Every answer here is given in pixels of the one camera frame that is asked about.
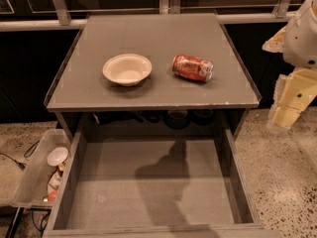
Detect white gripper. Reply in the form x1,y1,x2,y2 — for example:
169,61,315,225
262,0,317,131

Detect red coke can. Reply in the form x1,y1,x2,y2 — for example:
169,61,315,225
172,55,214,82

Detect grey cabinet with top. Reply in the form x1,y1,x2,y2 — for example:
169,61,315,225
45,14,261,130

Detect open grey top drawer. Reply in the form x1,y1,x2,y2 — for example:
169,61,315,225
44,130,281,238

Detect white paper bowl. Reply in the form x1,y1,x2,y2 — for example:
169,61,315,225
102,54,153,86

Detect white bowl in bin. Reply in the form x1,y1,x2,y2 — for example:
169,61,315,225
48,147,68,167

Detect red white items in bin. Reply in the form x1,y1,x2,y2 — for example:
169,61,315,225
44,163,65,202

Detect clear plastic bin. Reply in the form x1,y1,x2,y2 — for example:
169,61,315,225
11,129,70,209

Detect metal railing frame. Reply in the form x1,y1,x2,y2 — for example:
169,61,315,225
0,0,317,33

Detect black cable on floor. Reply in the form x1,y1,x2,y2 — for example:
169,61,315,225
0,140,41,171

